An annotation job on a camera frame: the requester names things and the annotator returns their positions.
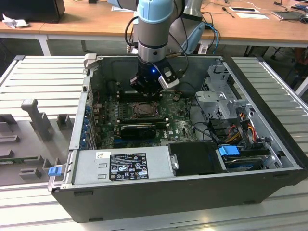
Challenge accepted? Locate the CPU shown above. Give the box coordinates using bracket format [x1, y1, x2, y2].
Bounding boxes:
[138, 105, 155, 116]

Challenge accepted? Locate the metal socket cover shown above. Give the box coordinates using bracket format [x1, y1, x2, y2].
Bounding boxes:
[131, 103, 161, 118]

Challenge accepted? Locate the CPU socket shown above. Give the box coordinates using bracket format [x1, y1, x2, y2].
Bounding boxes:
[129, 101, 162, 119]

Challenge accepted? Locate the green RAM stick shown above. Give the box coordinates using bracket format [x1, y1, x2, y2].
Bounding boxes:
[120, 120, 169, 128]
[0, 156, 39, 165]

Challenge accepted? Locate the graphics card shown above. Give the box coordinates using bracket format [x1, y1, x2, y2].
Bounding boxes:
[119, 124, 156, 140]

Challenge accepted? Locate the green motherboard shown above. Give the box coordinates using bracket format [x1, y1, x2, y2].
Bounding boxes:
[92, 92, 205, 150]

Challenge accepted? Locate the metal drive cage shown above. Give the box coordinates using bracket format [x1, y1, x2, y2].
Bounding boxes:
[194, 63, 257, 135]

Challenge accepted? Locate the wooden desk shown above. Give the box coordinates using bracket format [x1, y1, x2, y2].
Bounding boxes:
[38, 0, 308, 57]
[0, 0, 67, 57]

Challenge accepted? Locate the black plastic shroud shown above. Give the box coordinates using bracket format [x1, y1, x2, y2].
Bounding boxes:
[167, 141, 228, 178]

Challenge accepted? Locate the grey power supply unit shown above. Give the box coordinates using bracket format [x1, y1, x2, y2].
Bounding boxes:
[72, 147, 175, 186]

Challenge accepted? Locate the hard disk in blue carrier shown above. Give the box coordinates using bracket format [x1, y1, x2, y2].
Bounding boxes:
[218, 145, 265, 173]

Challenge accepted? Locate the black PC case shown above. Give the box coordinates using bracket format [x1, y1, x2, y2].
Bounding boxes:
[47, 53, 308, 223]

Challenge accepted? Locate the blue plastic latch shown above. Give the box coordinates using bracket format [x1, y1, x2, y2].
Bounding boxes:
[48, 167, 62, 178]

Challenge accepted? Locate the grey parts rack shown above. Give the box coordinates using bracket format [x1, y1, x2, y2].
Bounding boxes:
[0, 98, 77, 187]

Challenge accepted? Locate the black box on desk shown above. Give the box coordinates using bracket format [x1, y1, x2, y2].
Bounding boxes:
[0, 0, 66, 24]

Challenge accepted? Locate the crumpled white paper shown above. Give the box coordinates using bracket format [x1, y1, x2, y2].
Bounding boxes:
[1, 13, 30, 29]

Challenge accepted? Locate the grey notebook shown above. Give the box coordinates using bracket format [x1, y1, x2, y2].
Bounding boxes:
[272, 11, 305, 22]

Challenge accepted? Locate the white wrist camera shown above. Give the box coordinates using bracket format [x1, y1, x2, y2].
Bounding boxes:
[157, 66, 180, 90]

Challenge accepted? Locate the black cable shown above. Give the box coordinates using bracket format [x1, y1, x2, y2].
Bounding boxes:
[187, 95, 218, 145]

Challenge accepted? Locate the white desk cable box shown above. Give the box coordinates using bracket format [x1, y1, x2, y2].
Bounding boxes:
[111, 6, 135, 13]
[228, 6, 259, 13]

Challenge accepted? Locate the blue cable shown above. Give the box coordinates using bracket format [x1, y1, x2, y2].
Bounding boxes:
[206, 23, 221, 55]

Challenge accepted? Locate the yellow red wire bundle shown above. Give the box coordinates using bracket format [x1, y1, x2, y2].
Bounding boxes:
[227, 113, 256, 144]

